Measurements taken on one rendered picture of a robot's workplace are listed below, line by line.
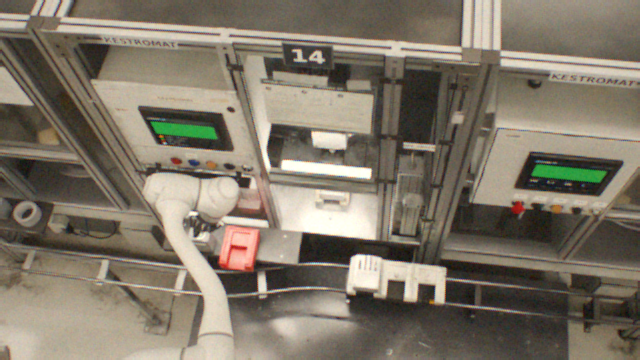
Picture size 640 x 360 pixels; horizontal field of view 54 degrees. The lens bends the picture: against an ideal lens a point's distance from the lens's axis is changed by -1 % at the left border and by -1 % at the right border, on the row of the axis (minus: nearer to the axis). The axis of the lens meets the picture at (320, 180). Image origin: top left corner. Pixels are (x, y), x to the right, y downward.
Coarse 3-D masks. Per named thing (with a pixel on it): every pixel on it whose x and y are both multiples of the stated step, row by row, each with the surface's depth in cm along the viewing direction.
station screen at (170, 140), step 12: (156, 120) 185; (168, 120) 184; (180, 120) 183; (192, 120) 182; (216, 132) 186; (168, 144) 197; (180, 144) 196; (192, 144) 195; (204, 144) 193; (216, 144) 192
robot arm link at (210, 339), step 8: (200, 336) 177; (208, 336) 175; (216, 336) 175; (224, 336) 176; (200, 344) 175; (208, 344) 173; (216, 344) 173; (224, 344) 174; (232, 344) 177; (184, 352) 172; (192, 352) 172; (200, 352) 172; (208, 352) 172; (216, 352) 172; (224, 352) 173; (232, 352) 175
